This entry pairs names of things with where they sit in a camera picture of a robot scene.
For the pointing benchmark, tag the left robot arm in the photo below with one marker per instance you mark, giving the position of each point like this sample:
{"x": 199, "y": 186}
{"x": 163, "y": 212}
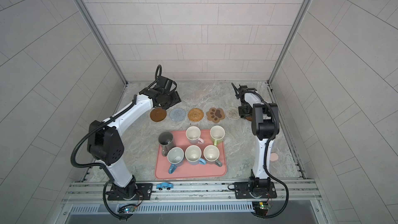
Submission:
{"x": 104, "y": 137}

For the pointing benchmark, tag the pink silicone tray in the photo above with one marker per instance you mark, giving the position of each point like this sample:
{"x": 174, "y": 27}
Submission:
{"x": 186, "y": 170}

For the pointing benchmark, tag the blue woven coaster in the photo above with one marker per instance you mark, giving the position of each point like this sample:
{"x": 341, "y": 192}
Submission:
{"x": 178, "y": 114}

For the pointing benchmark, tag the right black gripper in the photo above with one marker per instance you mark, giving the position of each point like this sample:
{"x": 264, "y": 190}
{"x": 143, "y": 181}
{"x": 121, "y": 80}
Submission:
{"x": 242, "y": 114}

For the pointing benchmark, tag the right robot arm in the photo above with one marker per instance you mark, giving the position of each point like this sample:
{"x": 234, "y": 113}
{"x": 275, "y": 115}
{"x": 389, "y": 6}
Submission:
{"x": 265, "y": 127}

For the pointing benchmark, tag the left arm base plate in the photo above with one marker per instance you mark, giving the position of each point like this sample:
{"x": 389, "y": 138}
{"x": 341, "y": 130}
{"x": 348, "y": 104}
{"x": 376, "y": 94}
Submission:
{"x": 143, "y": 190}

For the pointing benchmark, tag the aluminium rail frame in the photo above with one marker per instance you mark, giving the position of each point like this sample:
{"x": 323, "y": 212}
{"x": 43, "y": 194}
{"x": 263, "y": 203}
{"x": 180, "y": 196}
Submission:
{"x": 294, "y": 195}

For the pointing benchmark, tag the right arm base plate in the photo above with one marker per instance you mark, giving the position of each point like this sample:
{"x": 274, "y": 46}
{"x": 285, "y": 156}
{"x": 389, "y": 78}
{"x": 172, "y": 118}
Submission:
{"x": 243, "y": 190}

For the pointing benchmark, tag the cork paw coaster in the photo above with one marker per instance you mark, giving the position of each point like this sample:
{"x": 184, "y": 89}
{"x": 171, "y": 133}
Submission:
{"x": 215, "y": 115}

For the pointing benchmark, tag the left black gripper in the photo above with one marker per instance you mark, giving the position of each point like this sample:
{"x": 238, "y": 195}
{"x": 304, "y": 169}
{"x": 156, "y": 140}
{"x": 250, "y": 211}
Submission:
{"x": 176, "y": 99}

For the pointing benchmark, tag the blue handled mug left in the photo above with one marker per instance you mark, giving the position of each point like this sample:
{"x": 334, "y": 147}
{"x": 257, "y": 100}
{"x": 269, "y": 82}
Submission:
{"x": 175, "y": 158}

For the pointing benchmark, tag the white multicolour woven coaster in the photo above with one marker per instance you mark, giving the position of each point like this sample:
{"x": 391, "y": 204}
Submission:
{"x": 232, "y": 113}

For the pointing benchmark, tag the light blue handled mug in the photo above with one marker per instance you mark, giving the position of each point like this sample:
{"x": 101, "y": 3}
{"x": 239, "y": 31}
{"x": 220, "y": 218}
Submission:
{"x": 193, "y": 154}

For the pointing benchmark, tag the circuit board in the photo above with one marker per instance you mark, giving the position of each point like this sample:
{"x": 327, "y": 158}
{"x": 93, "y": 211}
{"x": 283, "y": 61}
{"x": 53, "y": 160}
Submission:
{"x": 261, "y": 208}
{"x": 127, "y": 209}

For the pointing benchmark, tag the blue toy car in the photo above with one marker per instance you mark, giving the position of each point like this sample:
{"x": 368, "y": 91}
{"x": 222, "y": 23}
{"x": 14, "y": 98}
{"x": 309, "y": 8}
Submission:
{"x": 164, "y": 186}

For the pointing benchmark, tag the green mug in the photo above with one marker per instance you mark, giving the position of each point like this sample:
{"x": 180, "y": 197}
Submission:
{"x": 217, "y": 134}

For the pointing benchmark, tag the left circuit board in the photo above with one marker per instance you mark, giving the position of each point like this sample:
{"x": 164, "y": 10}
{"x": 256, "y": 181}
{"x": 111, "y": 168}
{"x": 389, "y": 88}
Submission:
{"x": 127, "y": 209}

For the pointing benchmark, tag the rattan woven coaster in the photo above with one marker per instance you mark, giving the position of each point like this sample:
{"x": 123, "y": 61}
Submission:
{"x": 195, "y": 115}

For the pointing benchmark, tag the grey metal mug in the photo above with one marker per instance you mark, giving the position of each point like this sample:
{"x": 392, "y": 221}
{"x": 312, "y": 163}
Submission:
{"x": 166, "y": 141}

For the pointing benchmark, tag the pink round disc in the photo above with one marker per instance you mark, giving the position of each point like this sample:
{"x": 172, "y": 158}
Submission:
{"x": 273, "y": 157}

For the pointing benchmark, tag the right circuit board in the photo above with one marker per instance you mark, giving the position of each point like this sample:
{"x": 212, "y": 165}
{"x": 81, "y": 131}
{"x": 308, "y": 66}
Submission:
{"x": 261, "y": 208}

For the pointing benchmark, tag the teal handled mug right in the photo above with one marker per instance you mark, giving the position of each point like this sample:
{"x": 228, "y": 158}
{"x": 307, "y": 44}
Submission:
{"x": 211, "y": 154}

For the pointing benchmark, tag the white mug pink handle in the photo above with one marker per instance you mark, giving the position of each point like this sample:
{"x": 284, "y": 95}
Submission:
{"x": 193, "y": 135}

